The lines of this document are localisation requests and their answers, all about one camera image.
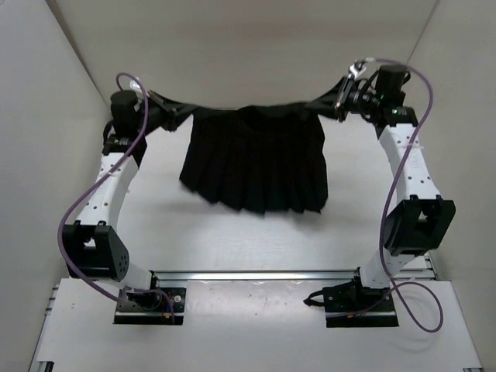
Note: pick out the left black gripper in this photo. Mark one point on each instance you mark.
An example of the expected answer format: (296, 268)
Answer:
(173, 118)

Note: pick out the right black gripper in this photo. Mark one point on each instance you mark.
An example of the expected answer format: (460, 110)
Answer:
(342, 100)

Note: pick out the black pleated skirt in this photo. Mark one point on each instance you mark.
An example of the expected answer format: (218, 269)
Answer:
(258, 158)

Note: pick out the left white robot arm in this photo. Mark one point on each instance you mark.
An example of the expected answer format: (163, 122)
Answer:
(91, 241)

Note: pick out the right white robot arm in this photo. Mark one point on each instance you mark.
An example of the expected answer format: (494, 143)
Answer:
(416, 216)

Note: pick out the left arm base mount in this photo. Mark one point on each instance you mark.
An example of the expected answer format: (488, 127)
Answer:
(165, 305)

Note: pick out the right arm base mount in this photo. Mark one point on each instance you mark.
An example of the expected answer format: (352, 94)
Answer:
(352, 305)

